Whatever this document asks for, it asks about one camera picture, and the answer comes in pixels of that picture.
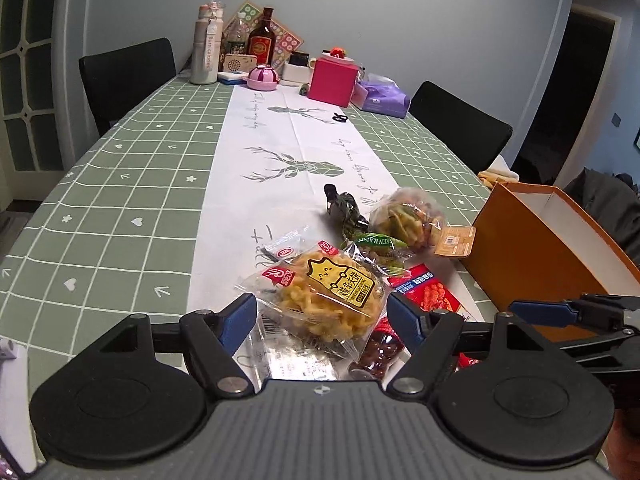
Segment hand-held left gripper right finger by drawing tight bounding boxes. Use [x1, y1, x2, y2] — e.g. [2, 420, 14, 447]
[387, 290, 552, 402]

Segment black chair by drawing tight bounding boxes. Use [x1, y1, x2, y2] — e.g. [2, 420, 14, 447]
[408, 81, 515, 174]
[78, 37, 177, 139]

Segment dark green snack packet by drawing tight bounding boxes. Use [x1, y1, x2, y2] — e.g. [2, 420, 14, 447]
[323, 183, 369, 234]

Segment yellow white cloth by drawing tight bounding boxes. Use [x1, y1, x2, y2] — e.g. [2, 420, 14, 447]
[477, 157, 521, 189]

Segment brown liquor bottle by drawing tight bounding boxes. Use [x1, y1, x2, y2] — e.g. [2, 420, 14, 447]
[247, 7, 278, 66]

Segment mixed vegetable chips packet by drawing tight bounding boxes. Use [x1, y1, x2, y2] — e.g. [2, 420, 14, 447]
[369, 187, 448, 251]

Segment yellow fried noodle cake packet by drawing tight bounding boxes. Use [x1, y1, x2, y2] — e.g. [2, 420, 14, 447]
[235, 232, 394, 359]

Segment purple tissue pack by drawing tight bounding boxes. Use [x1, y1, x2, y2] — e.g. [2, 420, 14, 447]
[349, 73, 412, 119]

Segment plastic bottle with green label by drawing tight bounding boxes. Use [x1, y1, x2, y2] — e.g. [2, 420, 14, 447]
[227, 10, 251, 56]

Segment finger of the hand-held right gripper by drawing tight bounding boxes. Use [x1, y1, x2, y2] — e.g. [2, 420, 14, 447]
[508, 293, 640, 334]
[547, 331, 640, 377]

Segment white box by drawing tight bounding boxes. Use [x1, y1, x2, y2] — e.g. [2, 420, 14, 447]
[281, 62, 312, 84]

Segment white thermos bottle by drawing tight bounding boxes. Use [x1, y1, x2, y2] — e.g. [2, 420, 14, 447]
[189, 16, 221, 86]

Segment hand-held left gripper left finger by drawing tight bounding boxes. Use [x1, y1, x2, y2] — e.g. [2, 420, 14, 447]
[97, 292, 258, 398]

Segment orange cardboard box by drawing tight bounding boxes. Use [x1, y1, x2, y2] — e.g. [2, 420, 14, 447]
[458, 181, 640, 344]

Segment dark jacket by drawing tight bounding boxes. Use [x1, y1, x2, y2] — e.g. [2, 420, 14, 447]
[564, 167, 640, 261]

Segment white snack packet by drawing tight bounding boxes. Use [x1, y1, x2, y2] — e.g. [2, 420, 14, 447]
[244, 319, 352, 382]

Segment pink box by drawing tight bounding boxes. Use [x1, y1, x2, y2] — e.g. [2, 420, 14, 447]
[307, 57, 360, 109]

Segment beige radio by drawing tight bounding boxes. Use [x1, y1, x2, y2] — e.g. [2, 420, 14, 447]
[223, 53, 259, 75]

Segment clear bottle with pink lid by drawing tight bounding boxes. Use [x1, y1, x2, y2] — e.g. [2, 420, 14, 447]
[198, 0, 227, 74]

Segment dotted game board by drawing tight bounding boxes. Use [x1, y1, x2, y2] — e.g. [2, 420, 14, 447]
[270, 16, 305, 65]
[223, 0, 266, 37]

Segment brown dates packet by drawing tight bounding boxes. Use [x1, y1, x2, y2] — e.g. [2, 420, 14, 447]
[347, 317, 407, 382]

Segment pink round container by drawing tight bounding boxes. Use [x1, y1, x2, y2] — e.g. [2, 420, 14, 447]
[248, 64, 281, 92]

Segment green raisin packet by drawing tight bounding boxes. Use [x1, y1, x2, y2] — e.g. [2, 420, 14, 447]
[341, 232, 414, 274]

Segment red snack packet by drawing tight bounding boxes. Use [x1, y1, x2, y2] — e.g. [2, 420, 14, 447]
[387, 263, 469, 322]

